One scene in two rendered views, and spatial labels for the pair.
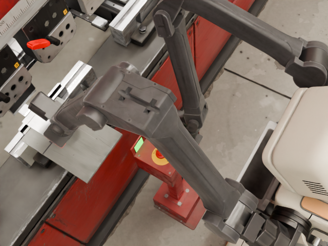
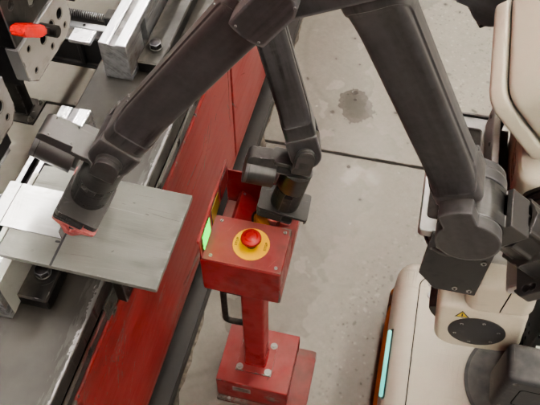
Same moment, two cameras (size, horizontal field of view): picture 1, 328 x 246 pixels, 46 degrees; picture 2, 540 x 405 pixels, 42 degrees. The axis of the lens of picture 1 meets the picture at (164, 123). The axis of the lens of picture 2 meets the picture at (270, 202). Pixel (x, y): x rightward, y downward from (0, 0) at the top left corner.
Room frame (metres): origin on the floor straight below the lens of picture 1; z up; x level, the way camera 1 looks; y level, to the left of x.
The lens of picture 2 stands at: (-0.14, 0.35, 1.94)
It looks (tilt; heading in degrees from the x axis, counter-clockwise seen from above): 55 degrees down; 331
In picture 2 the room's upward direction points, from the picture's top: straight up
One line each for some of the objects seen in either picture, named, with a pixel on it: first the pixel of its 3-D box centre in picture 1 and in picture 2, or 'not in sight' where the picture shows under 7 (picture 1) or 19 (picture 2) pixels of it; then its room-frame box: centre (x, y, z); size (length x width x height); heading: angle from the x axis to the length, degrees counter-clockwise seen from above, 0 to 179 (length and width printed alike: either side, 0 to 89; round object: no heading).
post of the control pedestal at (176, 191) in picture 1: (173, 177); (255, 312); (0.55, 0.01, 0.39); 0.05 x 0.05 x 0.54; 48
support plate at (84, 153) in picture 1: (71, 137); (97, 225); (0.54, 0.29, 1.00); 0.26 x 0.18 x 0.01; 47
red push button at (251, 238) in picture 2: (161, 154); (251, 241); (0.51, 0.03, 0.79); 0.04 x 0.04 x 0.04
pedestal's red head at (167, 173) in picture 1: (167, 146); (252, 231); (0.55, 0.01, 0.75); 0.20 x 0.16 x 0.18; 138
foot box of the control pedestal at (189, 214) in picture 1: (182, 199); (267, 367); (0.53, -0.02, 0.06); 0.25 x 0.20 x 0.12; 48
